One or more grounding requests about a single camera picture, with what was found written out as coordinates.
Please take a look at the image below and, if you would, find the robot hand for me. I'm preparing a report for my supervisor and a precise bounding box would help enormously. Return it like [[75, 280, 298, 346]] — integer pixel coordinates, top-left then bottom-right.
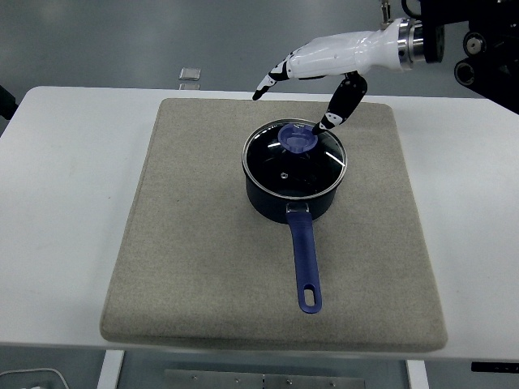
[[251, 18, 402, 135]]

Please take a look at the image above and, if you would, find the glass pot lid blue knob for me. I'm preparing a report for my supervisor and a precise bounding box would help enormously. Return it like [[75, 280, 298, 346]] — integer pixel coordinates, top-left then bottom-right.
[[242, 117, 349, 200]]

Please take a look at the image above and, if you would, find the beige fabric mat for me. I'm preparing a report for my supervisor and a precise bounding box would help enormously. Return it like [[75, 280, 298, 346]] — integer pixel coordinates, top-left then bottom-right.
[[99, 96, 449, 352]]

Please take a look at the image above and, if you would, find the white table leg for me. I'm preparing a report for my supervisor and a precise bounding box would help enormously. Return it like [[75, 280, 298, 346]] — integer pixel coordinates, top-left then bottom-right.
[[97, 348, 127, 389], [405, 359, 430, 389]]

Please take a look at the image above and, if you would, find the person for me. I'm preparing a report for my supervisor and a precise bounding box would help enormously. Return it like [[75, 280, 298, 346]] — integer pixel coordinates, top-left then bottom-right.
[[0, 83, 19, 121]]

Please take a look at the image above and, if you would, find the grey metal plate with screws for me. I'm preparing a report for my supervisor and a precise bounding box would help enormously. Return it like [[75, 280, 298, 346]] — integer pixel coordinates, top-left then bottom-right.
[[163, 368, 367, 389]]

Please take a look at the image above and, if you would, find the black strip under table edge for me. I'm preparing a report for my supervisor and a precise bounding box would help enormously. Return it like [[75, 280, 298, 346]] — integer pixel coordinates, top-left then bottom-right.
[[471, 361, 519, 373]]

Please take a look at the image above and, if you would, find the dark pot with blue handle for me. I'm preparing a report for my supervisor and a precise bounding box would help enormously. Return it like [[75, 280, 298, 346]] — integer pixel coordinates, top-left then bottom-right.
[[242, 156, 348, 315]]

